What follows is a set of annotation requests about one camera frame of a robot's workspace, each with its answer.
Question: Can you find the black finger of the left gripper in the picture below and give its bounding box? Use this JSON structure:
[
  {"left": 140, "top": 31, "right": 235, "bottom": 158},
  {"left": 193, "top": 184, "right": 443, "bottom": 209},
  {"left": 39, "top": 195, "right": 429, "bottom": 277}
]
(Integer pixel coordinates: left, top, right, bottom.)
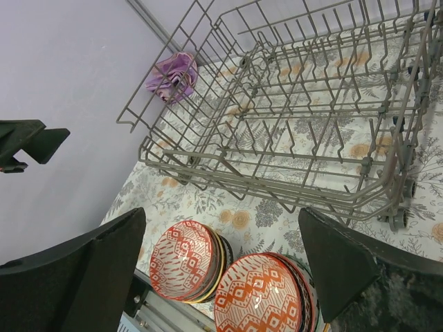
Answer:
[{"left": 1, "top": 119, "right": 71, "bottom": 173}]

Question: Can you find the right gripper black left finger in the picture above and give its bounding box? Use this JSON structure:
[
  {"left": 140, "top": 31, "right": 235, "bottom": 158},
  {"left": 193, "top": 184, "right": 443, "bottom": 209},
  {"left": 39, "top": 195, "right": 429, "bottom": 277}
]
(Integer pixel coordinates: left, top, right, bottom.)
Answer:
[{"left": 1, "top": 207, "right": 146, "bottom": 331}]

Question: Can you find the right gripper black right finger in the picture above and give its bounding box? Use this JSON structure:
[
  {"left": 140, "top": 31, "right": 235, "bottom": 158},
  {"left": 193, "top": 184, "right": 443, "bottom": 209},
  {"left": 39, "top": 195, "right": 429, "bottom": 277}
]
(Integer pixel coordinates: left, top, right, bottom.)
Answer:
[{"left": 298, "top": 207, "right": 443, "bottom": 332}]

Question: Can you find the red diamond patterned bowl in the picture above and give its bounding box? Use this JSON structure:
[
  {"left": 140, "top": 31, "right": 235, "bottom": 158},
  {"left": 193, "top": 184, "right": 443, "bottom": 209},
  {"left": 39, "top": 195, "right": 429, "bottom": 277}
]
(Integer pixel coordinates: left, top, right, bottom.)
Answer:
[{"left": 214, "top": 254, "right": 302, "bottom": 331}]

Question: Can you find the floral table mat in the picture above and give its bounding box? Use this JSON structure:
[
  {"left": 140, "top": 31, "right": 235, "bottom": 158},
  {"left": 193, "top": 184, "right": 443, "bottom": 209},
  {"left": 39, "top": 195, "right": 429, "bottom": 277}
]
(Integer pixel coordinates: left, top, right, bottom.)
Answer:
[{"left": 105, "top": 11, "right": 442, "bottom": 273}]

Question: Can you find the purple crumpled cloth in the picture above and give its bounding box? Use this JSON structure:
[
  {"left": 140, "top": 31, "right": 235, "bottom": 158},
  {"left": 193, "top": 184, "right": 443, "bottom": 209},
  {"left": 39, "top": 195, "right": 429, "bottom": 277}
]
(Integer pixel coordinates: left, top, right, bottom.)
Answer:
[{"left": 145, "top": 52, "right": 198, "bottom": 104}]

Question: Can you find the aluminium frame rail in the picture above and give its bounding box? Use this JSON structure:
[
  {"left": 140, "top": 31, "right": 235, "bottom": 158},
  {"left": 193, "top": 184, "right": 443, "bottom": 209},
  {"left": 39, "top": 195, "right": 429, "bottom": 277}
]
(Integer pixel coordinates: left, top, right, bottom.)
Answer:
[{"left": 117, "top": 269, "right": 216, "bottom": 332}]

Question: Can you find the grey wire dish rack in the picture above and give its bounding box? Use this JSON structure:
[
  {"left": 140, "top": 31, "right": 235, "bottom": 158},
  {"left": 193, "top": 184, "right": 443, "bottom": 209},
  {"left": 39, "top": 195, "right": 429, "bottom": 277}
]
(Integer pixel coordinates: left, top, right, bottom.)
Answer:
[{"left": 117, "top": 1, "right": 442, "bottom": 230}]

